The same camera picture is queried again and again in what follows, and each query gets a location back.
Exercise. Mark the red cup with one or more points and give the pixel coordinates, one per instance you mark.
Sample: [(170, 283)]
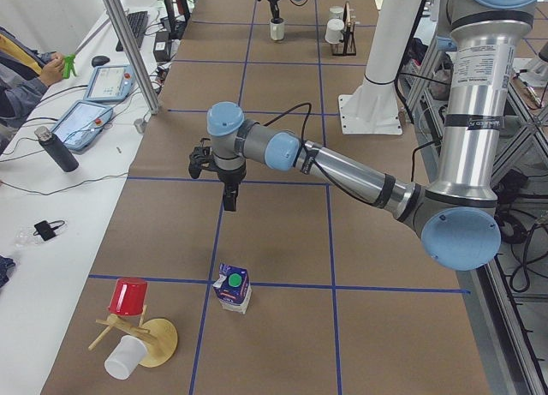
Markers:
[(128, 297)]

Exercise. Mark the person's grey sleeved forearm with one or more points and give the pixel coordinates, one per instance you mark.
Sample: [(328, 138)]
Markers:
[(18, 102)]

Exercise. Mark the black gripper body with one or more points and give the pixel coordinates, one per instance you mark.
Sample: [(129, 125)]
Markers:
[(230, 176), (273, 2)]

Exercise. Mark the person's hand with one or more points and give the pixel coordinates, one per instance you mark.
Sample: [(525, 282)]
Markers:
[(52, 72)]

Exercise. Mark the small metal cylinder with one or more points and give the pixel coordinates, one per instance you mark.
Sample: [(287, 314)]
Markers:
[(140, 125)]

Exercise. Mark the aluminium frame post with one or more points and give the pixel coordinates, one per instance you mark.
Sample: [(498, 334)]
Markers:
[(123, 31)]

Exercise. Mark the black wire cup rack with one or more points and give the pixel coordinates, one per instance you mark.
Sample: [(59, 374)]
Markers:
[(346, 47)]

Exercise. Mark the black adapter dongle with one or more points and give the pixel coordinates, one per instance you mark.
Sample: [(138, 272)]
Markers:
[(47, 230)]

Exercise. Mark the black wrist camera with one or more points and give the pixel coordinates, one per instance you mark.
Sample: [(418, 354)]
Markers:
[(200, 159)]

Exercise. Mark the blue white milk carton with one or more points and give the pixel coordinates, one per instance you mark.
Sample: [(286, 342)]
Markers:
[(233, 288)]

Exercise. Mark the black keyboard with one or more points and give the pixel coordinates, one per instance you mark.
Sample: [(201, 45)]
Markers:
[(138, 23)]

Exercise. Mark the green clamp tool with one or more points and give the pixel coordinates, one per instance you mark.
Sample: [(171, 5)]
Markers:
[(69, 68)]

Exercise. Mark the white ceramic mug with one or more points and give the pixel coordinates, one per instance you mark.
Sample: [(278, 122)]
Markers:
[(277, 30)]

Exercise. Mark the far blue teach pendant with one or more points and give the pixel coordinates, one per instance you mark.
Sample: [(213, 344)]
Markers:
[(110, 83)]

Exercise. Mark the black water bottle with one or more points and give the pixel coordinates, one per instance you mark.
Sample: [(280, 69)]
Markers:
[(56, 149)]

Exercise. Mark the black computer mouse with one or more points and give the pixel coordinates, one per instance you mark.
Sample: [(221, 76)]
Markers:
[(99, 60)]

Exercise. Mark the blue teach pendant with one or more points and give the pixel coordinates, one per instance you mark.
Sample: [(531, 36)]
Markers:
[(110, 83), (81, 124)]

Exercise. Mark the wooden cup tree stand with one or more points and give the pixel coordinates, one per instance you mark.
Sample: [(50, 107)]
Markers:
[(159, 336)]

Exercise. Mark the white camera stand pedestal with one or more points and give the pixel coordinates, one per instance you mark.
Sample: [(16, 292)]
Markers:
[(372, 109)]

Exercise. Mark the near blue teach pendant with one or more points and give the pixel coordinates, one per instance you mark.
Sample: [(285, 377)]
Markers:
[(81, 124)]

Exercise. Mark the white cup on rack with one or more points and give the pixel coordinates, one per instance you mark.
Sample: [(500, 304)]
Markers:
[(334, 31)]

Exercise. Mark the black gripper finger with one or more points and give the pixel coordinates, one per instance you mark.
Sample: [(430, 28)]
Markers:
[(230, 193), (275, 18)]

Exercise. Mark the white plastic cup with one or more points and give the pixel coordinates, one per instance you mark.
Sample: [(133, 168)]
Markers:
[(124, 359)]

